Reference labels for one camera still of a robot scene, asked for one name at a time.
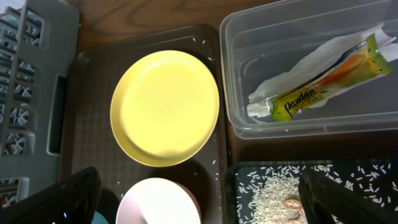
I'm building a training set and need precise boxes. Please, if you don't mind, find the black waste tray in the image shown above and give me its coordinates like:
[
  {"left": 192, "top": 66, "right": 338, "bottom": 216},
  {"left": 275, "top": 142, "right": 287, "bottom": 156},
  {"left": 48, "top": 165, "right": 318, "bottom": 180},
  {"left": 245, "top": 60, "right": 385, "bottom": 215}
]
[{"left": 224, "top": 159, "right": 398, "bottom": 224}]

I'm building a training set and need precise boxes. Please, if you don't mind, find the light blue bowl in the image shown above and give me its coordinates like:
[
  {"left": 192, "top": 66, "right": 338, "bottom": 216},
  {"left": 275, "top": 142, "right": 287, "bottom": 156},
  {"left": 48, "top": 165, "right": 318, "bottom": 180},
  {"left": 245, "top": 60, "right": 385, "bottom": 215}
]
[{"left": 91, "top": 212, "right": 109, "bottom": 224}]

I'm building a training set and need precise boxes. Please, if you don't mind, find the yellow round plate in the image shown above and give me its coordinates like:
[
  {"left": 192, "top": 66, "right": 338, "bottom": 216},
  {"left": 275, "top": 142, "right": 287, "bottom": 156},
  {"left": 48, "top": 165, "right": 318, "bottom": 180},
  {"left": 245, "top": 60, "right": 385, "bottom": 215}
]
[{"left": 110, "top": 50, "right": 220, "bottom": 167}]

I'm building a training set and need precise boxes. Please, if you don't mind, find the pink white bowl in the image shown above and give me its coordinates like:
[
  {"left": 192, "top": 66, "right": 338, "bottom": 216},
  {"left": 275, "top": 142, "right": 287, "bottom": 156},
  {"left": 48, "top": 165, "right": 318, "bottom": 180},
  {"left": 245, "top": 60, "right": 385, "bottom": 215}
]
[{"left": 116, "top": 177, "right": 202, "bottom": 224}]

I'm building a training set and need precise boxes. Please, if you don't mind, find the spilled rice pile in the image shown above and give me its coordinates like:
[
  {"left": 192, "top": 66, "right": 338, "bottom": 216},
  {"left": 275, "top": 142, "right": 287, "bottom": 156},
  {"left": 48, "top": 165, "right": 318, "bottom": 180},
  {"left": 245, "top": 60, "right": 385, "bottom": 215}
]
[{"left": 236, "top": 164, "right": 398, "bottom": 224}]

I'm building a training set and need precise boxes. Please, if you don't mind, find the dark brown serving tray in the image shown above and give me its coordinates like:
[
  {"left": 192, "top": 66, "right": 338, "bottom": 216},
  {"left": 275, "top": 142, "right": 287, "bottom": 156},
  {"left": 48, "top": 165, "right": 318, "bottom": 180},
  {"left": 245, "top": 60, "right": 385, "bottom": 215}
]
[{"left": 60, "top": 24, "right": 227, "bottom": 223}]

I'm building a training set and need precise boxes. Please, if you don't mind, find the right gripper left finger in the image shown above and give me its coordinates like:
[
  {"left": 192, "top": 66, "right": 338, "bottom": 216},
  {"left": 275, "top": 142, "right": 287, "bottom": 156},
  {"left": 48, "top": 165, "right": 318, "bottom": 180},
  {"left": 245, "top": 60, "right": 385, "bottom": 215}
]
[{"left": 1, "top": 166, "right": 101, "bottom": 224}]

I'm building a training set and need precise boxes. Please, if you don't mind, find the clear plastic bin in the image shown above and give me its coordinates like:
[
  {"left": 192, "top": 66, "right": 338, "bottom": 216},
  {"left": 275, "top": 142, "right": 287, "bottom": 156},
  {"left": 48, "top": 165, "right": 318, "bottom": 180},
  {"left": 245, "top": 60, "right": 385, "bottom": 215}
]
[{"left": 220, "top": 0, "right": 397, "bottom": 139}]

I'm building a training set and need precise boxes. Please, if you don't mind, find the grey plastic dish rack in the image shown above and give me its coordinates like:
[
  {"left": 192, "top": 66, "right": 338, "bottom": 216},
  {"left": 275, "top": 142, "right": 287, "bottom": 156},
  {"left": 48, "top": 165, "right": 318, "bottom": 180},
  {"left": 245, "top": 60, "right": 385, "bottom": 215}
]
[{"left": 1, "top": 0, "right": 80, "bottom": 208}]

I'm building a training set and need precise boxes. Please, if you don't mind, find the green orange snack wrapper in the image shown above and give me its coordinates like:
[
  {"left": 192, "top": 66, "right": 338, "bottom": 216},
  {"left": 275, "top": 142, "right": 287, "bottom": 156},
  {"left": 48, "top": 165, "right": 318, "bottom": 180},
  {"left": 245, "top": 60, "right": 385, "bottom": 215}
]
[{"left": 266, "top": 33, "right": 392, "bottom": 121}]

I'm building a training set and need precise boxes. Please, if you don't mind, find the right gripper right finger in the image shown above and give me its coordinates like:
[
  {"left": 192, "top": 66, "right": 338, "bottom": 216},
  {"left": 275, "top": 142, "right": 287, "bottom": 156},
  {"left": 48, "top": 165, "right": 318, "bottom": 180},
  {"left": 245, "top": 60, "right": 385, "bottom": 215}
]
[{"left": 298, "top": 169, "right": 397, "bottom": 224}]

